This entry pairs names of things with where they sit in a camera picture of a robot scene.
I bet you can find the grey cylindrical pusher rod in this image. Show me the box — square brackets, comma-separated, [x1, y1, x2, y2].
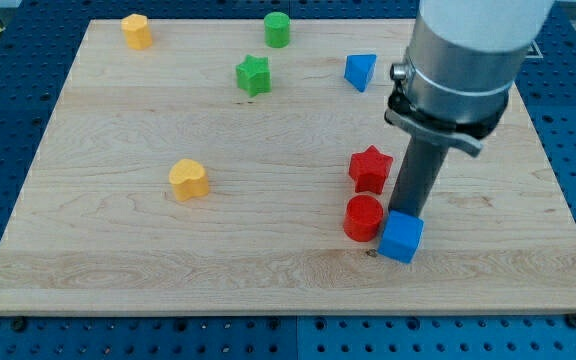
[389, 137, 448, 217]

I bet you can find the yellow heart block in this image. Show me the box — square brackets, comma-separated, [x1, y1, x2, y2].
[168, 158, 210, 202]

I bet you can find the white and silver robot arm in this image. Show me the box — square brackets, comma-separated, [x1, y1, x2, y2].
[385, 0, 554, 157]

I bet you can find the green star block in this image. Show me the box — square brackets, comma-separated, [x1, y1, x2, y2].
[236, 55, 272, 97]

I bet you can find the yellow hexagon block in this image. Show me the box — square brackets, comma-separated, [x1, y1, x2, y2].
[120, 13, 153, 50]

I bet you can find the blue triangular prism block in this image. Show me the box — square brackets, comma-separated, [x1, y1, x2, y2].
[344, 54, 377, 92]

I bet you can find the red star block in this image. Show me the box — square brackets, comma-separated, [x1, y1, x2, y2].
[349, 145, 394, 195]

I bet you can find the light wooden board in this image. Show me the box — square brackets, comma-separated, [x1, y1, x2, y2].
[0, 20, 576, 317]

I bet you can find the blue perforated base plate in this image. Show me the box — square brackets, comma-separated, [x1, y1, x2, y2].
[0, 1, 576, 359]

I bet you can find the green cylinder block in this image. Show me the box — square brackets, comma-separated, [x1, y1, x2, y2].
[264, 12, 291, 48]

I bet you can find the blue cube block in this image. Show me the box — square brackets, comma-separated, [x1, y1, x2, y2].
[377, 210, 424, 263]

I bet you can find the red cylinder block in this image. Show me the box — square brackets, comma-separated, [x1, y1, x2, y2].
[343, 195, 383, 242]

